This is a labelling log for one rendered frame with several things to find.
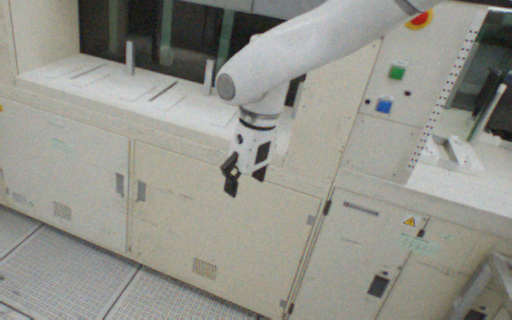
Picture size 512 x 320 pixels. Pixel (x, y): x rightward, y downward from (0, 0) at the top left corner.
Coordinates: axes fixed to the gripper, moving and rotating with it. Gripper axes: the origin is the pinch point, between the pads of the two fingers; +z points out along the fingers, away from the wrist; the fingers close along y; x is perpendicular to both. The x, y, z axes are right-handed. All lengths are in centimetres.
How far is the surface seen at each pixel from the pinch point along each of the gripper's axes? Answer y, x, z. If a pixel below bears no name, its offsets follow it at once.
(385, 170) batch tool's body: 55, -12, 11
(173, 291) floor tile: 26, 44, 101
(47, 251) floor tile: -8, 100, 101
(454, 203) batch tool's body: 63, -31, 15
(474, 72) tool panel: 152, -9, -4
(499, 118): 118, -28, 3
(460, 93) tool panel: 151, -8, 7
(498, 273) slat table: 58, -47, 25
